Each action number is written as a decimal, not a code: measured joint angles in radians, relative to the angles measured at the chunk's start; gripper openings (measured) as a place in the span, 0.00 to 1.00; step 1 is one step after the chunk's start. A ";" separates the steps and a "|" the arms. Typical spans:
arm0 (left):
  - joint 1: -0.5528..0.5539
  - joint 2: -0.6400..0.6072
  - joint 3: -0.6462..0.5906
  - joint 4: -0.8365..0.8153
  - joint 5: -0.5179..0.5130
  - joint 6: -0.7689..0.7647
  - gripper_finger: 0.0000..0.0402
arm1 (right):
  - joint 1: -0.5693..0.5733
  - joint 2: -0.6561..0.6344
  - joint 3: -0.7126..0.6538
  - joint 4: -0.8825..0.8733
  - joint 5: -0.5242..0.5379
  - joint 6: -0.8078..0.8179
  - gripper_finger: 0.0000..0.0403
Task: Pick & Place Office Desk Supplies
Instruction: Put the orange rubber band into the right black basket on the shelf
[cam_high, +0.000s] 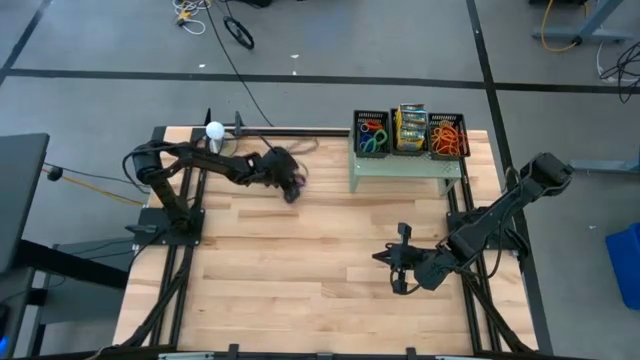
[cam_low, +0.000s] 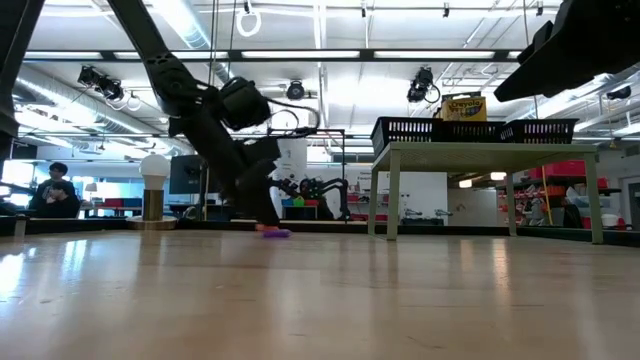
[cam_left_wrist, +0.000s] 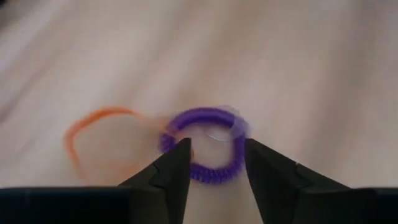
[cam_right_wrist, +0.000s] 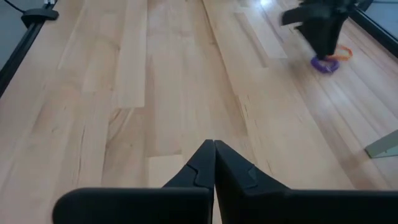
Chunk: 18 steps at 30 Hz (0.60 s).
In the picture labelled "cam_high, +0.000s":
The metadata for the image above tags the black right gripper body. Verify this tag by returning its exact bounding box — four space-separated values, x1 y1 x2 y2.
387 222 427 296

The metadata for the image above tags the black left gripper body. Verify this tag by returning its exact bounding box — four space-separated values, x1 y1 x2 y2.
258 146 308 204

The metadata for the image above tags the black slotted plastic basket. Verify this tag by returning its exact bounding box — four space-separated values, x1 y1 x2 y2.
390 107 430 158
353 110 392 160
427 112 472 162

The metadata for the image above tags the orange rubber band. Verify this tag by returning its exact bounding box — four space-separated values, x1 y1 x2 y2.
447 127 469 156

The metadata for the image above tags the grey desk leg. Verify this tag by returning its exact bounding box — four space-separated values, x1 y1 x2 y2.
569 153 640 176
531 0 635 47

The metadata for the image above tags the white globe lamp wooden base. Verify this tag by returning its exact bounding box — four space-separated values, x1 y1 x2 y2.
205 120 239 154

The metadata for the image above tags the green perforated metal shelf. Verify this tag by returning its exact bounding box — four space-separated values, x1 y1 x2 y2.
348 122 463 197

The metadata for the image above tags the blue plastic bin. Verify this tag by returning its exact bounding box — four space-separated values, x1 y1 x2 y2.
605 222 640 312

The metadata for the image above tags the black support beam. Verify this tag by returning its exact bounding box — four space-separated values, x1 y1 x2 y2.
14 239 130 291

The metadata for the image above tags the dark grey monitor panel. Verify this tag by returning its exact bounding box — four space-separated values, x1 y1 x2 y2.
0 132 50 274

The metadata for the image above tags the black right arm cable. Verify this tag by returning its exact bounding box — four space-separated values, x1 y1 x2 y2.
389 268 424 297

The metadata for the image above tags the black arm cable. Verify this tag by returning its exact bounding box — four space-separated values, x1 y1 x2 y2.
219 130 321 157
389 268 424 297

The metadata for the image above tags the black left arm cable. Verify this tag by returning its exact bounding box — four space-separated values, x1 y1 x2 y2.
219 130 321 157

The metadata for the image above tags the long black floor cable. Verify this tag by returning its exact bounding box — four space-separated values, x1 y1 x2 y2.
203 0 275 128

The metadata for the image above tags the black coiled cable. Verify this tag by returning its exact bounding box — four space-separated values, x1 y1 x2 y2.
222 15 257 51

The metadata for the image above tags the white cable bundle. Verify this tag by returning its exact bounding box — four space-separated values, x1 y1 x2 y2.
172 0 214 35

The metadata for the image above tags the thin yellow cable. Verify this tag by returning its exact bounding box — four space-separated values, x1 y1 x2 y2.
42 168 146 207

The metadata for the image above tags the yellow floor cable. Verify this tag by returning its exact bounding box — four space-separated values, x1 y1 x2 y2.
540 0 580 53

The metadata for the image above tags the black cable bundle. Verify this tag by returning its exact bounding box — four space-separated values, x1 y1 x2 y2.
598 39 640 104

